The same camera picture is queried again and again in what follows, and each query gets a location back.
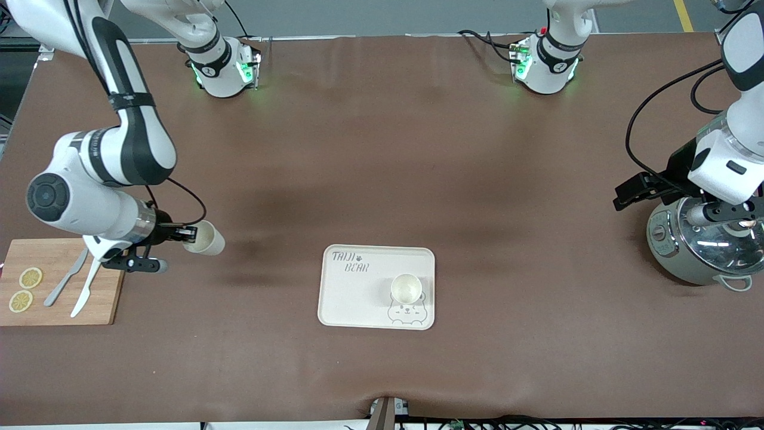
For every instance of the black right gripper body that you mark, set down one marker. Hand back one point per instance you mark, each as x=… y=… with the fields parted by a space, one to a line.
x=162 y=231

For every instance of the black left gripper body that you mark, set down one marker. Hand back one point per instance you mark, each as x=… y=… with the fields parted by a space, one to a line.
x=678 y=169

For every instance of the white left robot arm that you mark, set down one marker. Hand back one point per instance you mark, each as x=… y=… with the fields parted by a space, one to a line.
x=549 y=77

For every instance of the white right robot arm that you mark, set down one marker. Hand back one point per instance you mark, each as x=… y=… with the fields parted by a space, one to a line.
x=77 y=209

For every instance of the cream bear print tray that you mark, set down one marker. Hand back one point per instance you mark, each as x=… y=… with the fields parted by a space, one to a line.
x=358 y=298

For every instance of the grey-green cooking pot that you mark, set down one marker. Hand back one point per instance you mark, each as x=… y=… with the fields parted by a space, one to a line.
x=668 y=257

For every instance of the glass pot lid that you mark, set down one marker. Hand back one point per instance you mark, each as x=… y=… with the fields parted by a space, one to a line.
x=716 y=254

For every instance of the white plastic knife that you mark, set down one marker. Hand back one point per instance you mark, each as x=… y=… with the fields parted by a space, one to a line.
x=83 y=295

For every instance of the grey plastic knife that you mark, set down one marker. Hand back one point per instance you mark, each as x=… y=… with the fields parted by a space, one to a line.
x=59 y=286

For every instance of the wooden cutting board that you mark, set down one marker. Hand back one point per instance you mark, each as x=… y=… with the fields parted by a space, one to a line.
x=59 y=310

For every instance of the yellow lemon slice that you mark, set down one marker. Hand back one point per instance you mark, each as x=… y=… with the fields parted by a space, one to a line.
x=30 y=278
x=20 y=301

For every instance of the brown table cover cloth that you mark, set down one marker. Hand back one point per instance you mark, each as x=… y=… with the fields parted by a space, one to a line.
x=382 y=179

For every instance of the aluminium frame profile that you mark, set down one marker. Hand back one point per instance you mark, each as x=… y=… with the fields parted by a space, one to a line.
x=723 y=33

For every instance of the metal table edge bracket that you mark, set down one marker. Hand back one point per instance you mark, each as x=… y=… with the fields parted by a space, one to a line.
x=387 y=415

